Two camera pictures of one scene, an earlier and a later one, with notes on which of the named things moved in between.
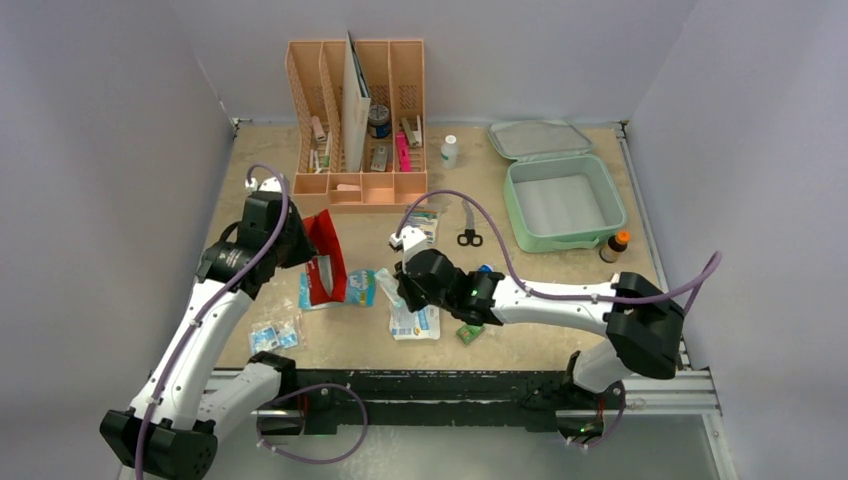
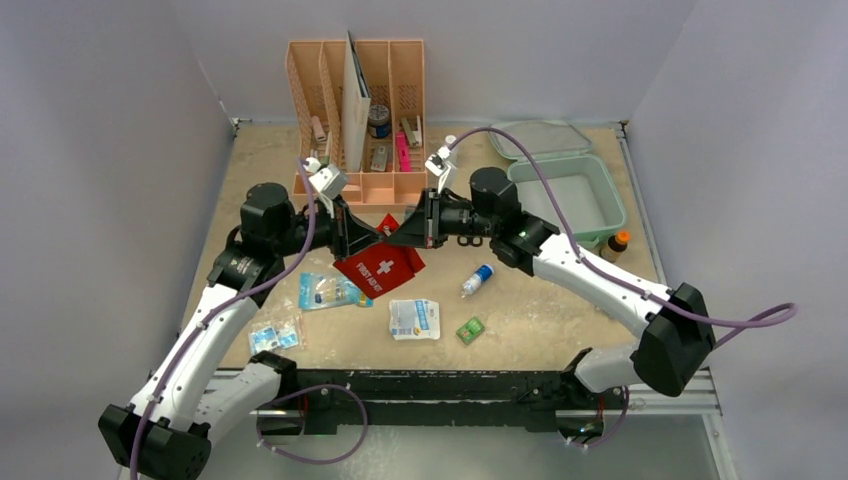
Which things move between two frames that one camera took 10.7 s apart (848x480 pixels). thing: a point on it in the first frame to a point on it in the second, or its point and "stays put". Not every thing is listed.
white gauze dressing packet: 422,323 stays put
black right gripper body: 409,287 to 430,218
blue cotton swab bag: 361,287 stays put
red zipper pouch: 325,271 to 375,270
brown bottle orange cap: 616,244 stays put
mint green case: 558,198 stays put
